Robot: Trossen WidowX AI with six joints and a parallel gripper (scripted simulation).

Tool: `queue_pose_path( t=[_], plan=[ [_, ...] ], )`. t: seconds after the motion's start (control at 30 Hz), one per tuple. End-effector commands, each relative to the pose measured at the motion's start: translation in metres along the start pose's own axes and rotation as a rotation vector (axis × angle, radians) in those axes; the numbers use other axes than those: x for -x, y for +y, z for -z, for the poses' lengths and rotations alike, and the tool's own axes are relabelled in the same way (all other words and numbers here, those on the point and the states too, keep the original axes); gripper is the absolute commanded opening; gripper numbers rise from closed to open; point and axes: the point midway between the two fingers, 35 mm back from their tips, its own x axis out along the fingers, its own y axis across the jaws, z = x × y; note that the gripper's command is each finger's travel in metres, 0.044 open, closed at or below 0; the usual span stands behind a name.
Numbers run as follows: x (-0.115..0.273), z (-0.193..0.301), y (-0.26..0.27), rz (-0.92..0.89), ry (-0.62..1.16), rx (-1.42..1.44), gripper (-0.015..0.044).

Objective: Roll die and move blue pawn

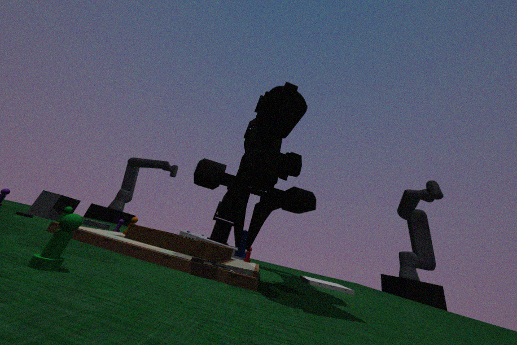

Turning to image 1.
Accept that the green pawn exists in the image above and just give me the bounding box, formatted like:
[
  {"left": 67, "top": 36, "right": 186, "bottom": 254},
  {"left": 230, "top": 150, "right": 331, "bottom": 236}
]
[
  {"left": 27, "top": 213, "right": 82, "bottom": 271},
  {"left": 57, "top": 206, "right": 73, "bottom": 223}
]

